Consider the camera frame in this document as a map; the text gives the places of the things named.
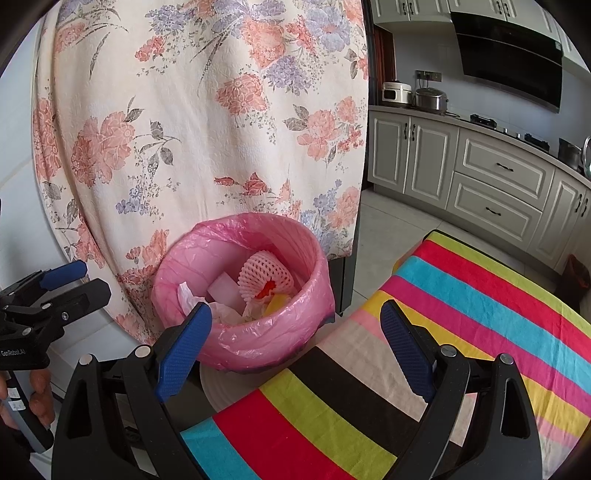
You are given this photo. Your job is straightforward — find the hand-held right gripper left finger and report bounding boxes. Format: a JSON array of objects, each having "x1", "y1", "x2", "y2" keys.
[{"x1": 51, "y1": 302, "x2": 213, "y2": 480}]

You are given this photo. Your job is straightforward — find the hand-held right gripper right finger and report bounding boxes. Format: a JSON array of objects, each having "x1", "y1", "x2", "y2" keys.
[{"x1": 379, "y1": 299, "x2": 542, "y2": 480}]

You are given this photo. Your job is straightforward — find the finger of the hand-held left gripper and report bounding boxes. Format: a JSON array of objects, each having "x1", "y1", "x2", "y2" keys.
[
  {"x1": 0, "y1": 278, "x2": 112, "y2": 334},
  {"x1": 0, "y1": 259, "x2": 88, "y2": 305}
]

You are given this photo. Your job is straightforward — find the white plastic bag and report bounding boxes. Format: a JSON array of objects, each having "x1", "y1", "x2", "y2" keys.
[{"x1": 178, "y1": 281, "x2": 208, "y2": 315}]

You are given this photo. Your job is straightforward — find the small white foam block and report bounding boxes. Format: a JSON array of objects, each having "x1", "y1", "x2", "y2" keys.
[{"x1": 207, "y1": 272, "x2": 243, "y2": 310}]

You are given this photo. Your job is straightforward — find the pink lined trash bin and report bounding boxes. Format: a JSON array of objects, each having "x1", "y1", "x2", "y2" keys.
[{"x1": 151, "y1": 213, "x2": 335, "y2": 374}]

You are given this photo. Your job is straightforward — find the round pink foam net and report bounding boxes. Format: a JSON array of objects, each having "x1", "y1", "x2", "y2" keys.
[{"x1": 238, "y1": 250, "x2": 295, "y2": 301}]

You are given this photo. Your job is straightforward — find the person's left hand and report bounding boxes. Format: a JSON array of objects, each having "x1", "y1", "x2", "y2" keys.
[{"x1": 28, "y1": 368, "x2": 57, "y2": 429}]

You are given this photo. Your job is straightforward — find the striped tablecloth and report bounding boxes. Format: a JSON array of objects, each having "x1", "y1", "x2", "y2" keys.
[{"x1": 180, "y1": 230, "x2": 591, "y2": 480}]

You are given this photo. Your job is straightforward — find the dark red floor bin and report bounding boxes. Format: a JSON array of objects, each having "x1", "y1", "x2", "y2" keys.
[{"x1": 564, "y1": 254, "x2": 591, "y2": 305}]

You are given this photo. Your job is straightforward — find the white lower kitchen cabinets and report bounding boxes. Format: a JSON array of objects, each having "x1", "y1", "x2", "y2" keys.
[{"x1": 367, "y1": 106, "x2": 591, "y2": 273}]

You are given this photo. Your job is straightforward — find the floral curtain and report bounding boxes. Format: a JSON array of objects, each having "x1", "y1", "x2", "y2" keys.
[{"x1": 32, "y1": 0, "x2": 370, "y2": 344}]

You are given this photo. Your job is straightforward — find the black gas stove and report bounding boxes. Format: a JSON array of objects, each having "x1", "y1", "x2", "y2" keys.
[{"x1": 470, "y1": 114, "x2": 550, "y2": 151}]

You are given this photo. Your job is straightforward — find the steel pressure cooker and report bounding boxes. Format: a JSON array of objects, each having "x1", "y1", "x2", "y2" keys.
[{"x1": 412, "y1": 85, "x2": 450, "y2": 114}]

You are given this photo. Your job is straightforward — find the dark cooking pot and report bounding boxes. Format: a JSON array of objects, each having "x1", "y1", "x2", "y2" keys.
[{"x1": 558, "y1": 138, "x2": 583, "y2": 169}]

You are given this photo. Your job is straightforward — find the white rice cooker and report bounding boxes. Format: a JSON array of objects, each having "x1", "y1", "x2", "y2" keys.
[{"x1": 381, "y1": 80, "x2": 413, "y2": 107}]

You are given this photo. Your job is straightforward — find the brown wooden door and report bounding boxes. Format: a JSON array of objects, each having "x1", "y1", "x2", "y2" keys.
[{"x1": 367, "y1": 23, "x2": 398, "y2": 190}]

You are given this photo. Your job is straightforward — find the black range hood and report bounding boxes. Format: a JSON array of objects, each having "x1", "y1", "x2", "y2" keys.
[{"x1": 450, "y1": 11, "x2": 564, "y2": 114}]

